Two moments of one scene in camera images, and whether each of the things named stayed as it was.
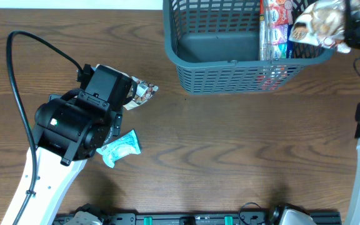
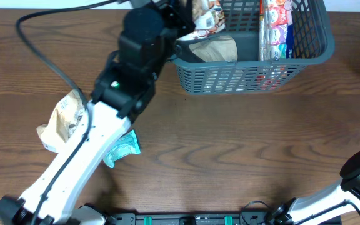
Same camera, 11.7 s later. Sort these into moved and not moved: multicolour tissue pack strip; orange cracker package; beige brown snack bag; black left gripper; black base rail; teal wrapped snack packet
Moved: black left gripper; beige brown snack bag
Not moved: multicolour tissue pack strip; orange cracker package; teal wrapped snack packet; black base rail
